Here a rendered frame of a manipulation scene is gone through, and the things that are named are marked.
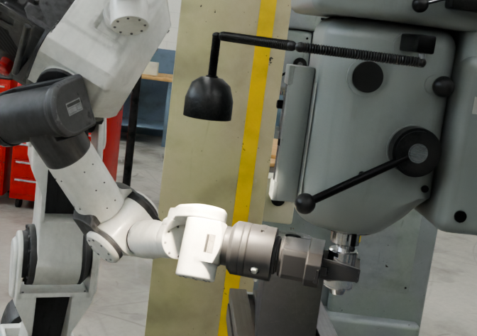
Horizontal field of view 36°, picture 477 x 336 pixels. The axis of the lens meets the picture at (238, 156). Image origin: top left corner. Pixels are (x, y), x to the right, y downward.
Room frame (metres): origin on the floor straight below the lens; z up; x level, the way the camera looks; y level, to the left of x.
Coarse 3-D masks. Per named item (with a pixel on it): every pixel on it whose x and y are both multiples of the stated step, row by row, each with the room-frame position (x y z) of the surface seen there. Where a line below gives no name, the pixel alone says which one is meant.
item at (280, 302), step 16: (272, 288) 1.41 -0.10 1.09; (288, 288) 1.41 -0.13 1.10; (304, 288) 1.41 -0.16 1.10; (320, 288) 1.41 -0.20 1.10; (256, 304) 1.57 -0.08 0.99; (272, 304) 1.41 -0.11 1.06; (288, 304) 1.41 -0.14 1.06; (304, 304) 1.41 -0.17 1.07; (256, 320) 1.47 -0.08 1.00; (272, 320) 1.41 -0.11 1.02; (288, 320) 1.41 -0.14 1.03; (304, 320) 1.41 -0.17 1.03
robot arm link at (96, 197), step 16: (80, 160) 1.27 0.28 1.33; (96, 160) 1.30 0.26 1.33; (64, 176) 1.27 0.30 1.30; (80, 176) 1.28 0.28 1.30; (96, 176) 1.30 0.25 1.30; (64, 192) 1.31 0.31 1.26; (80, 192) 1.29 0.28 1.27; (96, 192) 1.30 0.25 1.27; (112, 192) 1.33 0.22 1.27; (128, 192) 1.37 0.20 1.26; (80, 208) 1.31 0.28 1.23; (96, 208) 1.31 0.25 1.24; (112, 208) 1.33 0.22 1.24; (80, 224) 1.34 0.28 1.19; (96, 224) 1.32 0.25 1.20; (96, 240) 1.31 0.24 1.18; (112, 240) 1.31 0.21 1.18; (112, 256) 1.31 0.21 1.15
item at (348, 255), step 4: (332, 248) 1.13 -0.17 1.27; (336, 248) 1.14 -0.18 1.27; (332, 252) 1.12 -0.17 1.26; (336, 252) 1.12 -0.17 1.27; (340, 252) 1.12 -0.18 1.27; (344, 252) 1.12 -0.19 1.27; (348, 252) 1.12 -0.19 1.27; (352, 252) 1.12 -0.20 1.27; (356, 252) 1.13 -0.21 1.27; (336, 256) 1.12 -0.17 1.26; (340, 256) 1.11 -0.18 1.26; (344, 256) 1.11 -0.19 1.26; (348, 256) 1.11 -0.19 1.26; (352, 256) 1.12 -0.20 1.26; (356, 256) 1.13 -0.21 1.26
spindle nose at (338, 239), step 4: (332, 232) 1.13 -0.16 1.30; (336, 232) 1.12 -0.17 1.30; (332, 236) 1.13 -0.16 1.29; (336, 236) 1.12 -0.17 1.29; (340, 236) 1.12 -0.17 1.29; (344, 236) 1.11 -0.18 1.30; (348, 236) 1.11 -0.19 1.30; (356, 236) 1.12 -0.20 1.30; (332, 240) 1.13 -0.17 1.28; (336, 240) 1.12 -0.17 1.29; (340, 240) 1.12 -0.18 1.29; (344, 240) 1.11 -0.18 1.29; (348, 240) 1.11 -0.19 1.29; (356, 240) 1.12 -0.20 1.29; (340, 244) 1.12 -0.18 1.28; (344, 244) 1.11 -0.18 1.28; (348, 244) 1.11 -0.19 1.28; (356, 244) 1.12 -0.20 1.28
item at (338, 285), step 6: (330, 258) 1.13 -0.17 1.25; (336, 258) 1.12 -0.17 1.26; (348, 264) 1.12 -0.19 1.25; (354, 264) 1.12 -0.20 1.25; (324, 282) 1.13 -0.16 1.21; (330, 282) 1.12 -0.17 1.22; (336, 282) 1.11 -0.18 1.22; (342, 282) 1.11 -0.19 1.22; (348, 282) 1.12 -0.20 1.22; (330, 288) 1.12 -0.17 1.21; (336, 288) 1.12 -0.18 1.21; (342, 288) 1.11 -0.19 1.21; (348, 288) 1.12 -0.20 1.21
